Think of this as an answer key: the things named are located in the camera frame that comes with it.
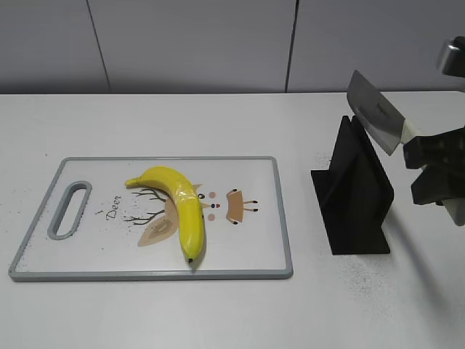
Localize black knife stand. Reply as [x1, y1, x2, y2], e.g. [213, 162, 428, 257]
[310, 116, 394, 255]

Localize white grey-rimmed cutting board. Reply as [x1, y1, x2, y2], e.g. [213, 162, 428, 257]
[9, 156, 293, 281]

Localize yellow plastic banana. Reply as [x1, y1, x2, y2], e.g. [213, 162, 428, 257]
[124, 166, 204, 263]

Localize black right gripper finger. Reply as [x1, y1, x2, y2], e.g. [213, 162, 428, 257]
[403, 127, 464, 170]
[411, 159, 464, 205]

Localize white-handled kitchen knife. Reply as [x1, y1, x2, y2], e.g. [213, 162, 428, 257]
[346, 69, 465, 228]

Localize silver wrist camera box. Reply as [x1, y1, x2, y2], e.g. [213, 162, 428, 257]
[437, 36, 465, 78]

